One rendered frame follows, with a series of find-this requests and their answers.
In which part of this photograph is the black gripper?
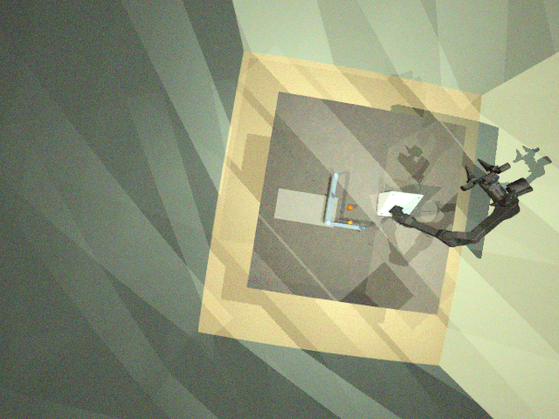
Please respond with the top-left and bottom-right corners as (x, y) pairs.
(461, 159), (511, 194)

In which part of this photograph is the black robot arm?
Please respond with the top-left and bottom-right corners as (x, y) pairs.
(389, 172), (534, 248)

